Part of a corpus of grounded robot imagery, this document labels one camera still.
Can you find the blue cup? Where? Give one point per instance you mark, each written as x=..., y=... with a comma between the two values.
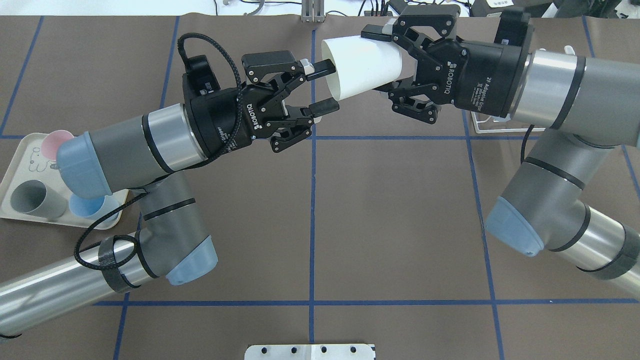
x=90, y=209

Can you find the cream white cup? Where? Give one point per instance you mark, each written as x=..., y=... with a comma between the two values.
x=361, y=64

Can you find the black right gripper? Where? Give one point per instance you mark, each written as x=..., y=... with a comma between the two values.
x=484, y=75

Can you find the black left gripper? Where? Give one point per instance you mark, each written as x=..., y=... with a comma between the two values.
x=216, y=119

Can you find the black labelled box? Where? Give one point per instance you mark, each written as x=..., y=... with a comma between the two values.
x=494, y=8

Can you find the white wire cup rack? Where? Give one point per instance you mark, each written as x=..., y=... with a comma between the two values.
x=500, y=125

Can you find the aluminium frame post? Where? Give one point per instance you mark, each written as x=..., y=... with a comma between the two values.
x=313, y=11

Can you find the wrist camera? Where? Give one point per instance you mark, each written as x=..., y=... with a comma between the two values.
x=512, y=28
x=198, y=79

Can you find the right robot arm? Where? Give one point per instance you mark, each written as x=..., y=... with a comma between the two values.
x=587, y=107

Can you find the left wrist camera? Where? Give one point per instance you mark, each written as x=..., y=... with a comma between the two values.
x=198, y=79

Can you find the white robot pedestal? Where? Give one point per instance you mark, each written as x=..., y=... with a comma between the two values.
x=327, y=351

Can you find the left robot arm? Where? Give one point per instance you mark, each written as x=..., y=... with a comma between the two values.
x=159, y=231

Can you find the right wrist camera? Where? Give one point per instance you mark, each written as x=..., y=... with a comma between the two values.
x=512, y=28

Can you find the grey cup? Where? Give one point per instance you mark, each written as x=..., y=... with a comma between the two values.
x=37, y=199

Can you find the pink cup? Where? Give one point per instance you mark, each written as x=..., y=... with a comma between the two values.
x=52, y=142

